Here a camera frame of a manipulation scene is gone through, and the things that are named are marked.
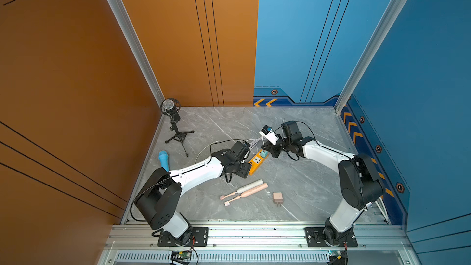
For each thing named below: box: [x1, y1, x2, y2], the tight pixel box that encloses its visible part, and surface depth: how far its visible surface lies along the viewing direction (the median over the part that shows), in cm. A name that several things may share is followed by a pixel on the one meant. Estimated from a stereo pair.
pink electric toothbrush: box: [224, 183, 269, 207], surface depth 86 cm
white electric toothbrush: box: [219, 179, 264, 201], surface depth 87 cm
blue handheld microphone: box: [158, 150, 170, 172], surface depth 97 cm
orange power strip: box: [248, 149, 269, 176], surface depth 94 cm
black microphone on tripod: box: [160, 98, 196, 158], surface depth 93 cm
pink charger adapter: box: [272, 192, 284, 207], surface depth 84 cm
